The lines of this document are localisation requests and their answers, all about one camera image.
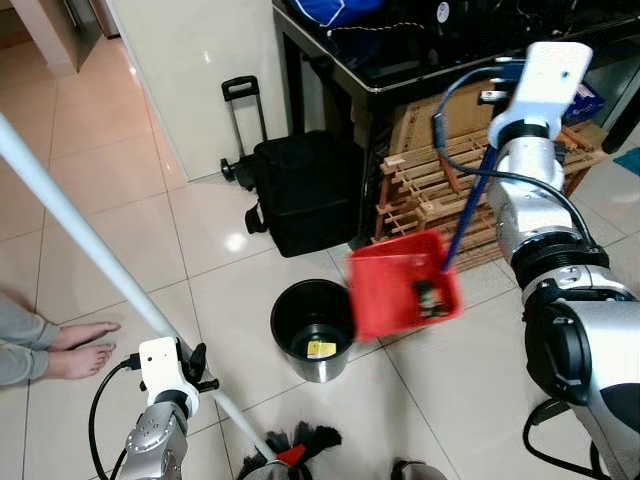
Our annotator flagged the blue carton box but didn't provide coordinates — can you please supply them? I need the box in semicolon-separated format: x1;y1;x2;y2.
561;79;609;127

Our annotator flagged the white-handled red black broom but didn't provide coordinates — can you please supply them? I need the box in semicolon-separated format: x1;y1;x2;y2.
0;112;344;480

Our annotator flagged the grey right robot leg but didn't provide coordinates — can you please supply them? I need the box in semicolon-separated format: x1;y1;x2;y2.
389;459;447;480

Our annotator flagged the black glass-top table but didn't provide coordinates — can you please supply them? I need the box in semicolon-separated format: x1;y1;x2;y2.
271;0;640;247

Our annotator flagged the person bare foot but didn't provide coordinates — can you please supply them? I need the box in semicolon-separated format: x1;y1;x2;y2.
44;342;117;383
54;320;123;352

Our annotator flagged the brown cardboard box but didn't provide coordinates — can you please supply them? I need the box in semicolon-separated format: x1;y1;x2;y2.
387;84;522;174

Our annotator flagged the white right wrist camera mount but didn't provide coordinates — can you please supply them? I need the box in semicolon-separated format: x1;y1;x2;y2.
488;42;594;142

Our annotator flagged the teal plastic bin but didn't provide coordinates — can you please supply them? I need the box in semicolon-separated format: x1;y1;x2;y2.
611;147;640;177

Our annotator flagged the yellow paper packet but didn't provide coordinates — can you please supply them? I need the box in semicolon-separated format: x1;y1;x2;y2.
306;339;337;360

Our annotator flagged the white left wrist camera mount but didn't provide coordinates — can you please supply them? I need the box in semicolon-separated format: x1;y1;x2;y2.
138;337;201;403

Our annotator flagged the wooden slatted rack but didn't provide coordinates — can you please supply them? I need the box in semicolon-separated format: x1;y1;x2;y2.
374;124;609;274

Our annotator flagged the blue bag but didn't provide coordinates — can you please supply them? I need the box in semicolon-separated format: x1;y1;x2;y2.
289;0;387;29

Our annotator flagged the person grey trouser leg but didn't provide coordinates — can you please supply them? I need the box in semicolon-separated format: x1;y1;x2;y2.
0;344;52;390
0;294;62;348

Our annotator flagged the red dustpan blue handle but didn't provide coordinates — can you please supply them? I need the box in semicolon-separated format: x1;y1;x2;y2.
346;140;502;344

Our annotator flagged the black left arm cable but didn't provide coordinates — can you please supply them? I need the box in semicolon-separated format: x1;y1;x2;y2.
87;354;144;473

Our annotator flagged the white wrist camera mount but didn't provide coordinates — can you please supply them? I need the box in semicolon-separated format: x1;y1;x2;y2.
488;42;594;142
138;337;201;403

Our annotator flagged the crumpled silver black wrapper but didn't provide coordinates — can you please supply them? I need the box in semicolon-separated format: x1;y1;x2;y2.
414;279;449;322

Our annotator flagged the black trolley suitcase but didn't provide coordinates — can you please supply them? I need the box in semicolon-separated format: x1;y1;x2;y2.
219;75;367;260

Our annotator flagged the black waste bin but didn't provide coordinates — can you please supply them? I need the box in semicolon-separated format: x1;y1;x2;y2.
269;278;358;385

